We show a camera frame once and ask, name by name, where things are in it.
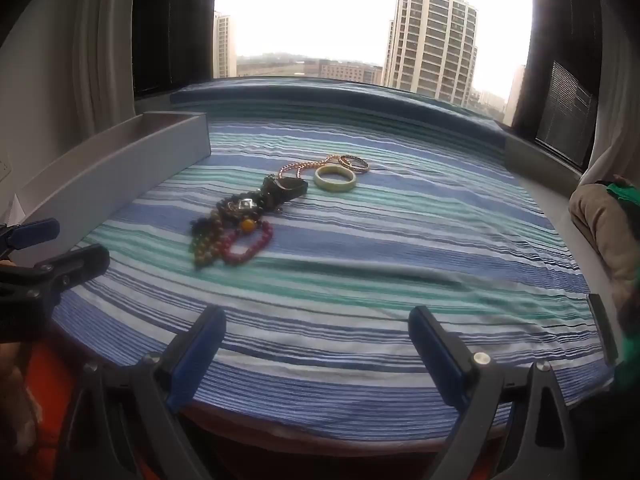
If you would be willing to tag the white cardboard box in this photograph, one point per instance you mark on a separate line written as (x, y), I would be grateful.
(125, 160)

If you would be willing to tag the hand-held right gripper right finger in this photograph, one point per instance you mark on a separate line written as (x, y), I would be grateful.
(440, 355)

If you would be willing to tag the thin twisted bangle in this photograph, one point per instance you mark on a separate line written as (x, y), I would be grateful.
(358, 171)

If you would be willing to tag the green cloth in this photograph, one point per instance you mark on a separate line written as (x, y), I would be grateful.
(622, 192)

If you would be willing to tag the grey window ledge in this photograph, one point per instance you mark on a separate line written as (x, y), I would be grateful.
(540, 165)

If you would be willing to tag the person's left forearm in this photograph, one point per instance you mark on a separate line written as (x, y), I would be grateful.
(20, 420)

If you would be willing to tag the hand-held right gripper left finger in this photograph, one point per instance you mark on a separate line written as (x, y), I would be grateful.
(195, 355)

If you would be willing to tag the small beige apartment building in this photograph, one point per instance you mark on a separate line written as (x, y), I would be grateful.
(224, 45)

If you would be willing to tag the pale jade bangle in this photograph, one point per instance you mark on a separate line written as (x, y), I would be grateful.
(335, 188)

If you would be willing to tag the tall beige apartment building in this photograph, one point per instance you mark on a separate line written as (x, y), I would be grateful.
(430, 40)

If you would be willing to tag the blue green striped bedsheet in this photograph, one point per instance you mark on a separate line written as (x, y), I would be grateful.
(350, 270)

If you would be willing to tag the beige cushion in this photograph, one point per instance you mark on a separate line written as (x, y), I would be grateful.
(600, 230)

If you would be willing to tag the dark window frame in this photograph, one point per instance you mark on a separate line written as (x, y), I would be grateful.
(565, 60)
(172, 25)

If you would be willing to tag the orange cloth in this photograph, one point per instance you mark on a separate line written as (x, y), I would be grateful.
(50, 400)

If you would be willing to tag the brown bed base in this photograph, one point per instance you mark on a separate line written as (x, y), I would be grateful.
(325, 435)

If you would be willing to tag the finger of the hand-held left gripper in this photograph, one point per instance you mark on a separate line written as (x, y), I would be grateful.
(75, 261)
(35, 232)

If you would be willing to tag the white curtain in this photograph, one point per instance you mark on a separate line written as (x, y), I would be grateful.
(617, 110)
(102, 45)

